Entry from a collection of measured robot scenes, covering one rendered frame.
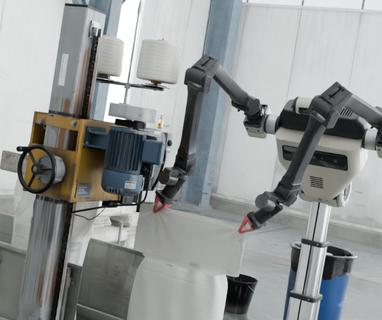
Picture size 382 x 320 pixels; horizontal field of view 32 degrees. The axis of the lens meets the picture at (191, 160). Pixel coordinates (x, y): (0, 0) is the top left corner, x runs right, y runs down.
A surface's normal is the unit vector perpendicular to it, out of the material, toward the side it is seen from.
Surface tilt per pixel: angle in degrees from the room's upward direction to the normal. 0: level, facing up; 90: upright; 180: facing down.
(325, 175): 130
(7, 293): 90
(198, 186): 90
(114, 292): 90
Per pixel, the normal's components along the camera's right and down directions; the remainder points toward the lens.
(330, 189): -0.47, 0.61
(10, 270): -0.48, -0.03
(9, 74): 0.86, 0.16
